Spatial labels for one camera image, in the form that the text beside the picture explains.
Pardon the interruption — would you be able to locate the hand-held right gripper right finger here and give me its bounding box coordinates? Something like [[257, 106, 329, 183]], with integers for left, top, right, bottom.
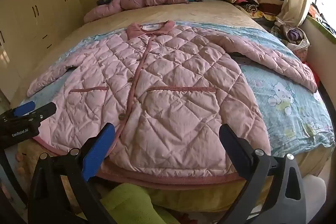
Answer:
[[219, 123, 307, 224]]

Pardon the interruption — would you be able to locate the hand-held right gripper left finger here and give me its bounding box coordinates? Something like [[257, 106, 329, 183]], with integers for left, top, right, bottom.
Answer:
[[28, 122, 116, 224]]

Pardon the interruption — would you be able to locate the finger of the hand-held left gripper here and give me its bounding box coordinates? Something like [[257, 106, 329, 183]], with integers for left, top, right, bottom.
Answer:
[[13, 101, 36, 117], [26, 102, 57, 123]]

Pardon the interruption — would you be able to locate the pink quilted jacket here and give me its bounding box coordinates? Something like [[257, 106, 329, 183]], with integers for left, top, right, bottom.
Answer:
[[26, 20, 318, 185]]

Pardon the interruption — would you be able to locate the white bag of clothes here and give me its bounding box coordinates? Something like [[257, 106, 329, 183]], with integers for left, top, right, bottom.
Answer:
[[272, 18, 311, 51]]

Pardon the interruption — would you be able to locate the green cloth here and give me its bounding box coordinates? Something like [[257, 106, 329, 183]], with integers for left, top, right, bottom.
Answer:
[[101, 183, 181, 224]]

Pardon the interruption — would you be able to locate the blue cartoon printed blanket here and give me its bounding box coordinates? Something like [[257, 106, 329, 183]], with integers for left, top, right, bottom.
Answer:
[[20, 21, 335, 159]]

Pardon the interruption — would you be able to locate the cream wardrobe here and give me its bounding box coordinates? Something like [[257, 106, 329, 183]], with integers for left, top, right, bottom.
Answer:
[[0, 0, 84, 88]]

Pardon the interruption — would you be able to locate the bed with beige sheet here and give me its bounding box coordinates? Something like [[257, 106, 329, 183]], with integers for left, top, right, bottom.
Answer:
[[10, 0, 335, 214]]

